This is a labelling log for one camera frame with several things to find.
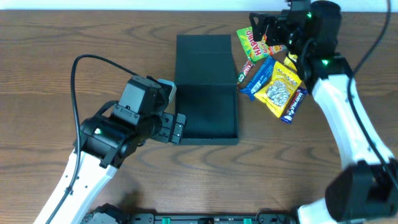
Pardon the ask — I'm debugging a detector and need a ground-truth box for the green Haribo gummy bag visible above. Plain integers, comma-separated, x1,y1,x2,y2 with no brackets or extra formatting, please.
236,27,286,63

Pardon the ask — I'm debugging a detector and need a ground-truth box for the dark green gift box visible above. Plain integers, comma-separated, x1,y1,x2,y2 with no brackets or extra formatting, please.
174,35,239,146

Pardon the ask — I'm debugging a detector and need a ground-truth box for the blue Oreo cookie pack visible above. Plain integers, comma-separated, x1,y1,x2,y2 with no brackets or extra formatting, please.
240,56,276,101

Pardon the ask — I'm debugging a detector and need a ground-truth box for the yellow Hacks candy bag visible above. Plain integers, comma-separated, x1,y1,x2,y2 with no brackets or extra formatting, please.
254,62,302,118

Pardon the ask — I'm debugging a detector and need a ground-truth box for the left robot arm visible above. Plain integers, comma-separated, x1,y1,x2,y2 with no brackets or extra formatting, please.
35,76,186,223

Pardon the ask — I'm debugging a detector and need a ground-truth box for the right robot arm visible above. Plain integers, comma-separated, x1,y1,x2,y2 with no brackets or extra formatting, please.
249,1,397,223

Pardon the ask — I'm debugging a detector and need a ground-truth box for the yellow Mentos gum bottle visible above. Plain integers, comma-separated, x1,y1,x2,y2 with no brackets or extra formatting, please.
284,52,298,72

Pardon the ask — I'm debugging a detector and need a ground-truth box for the red green chocolate bar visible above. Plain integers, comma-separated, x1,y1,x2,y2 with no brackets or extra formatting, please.
237,59,254,84

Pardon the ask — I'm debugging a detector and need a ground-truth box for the purple Dairy Milk bar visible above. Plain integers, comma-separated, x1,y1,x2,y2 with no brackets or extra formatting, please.
280,87,308,124

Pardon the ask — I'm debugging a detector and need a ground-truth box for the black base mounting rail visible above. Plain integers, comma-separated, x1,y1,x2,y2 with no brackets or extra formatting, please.
80,203,298,224

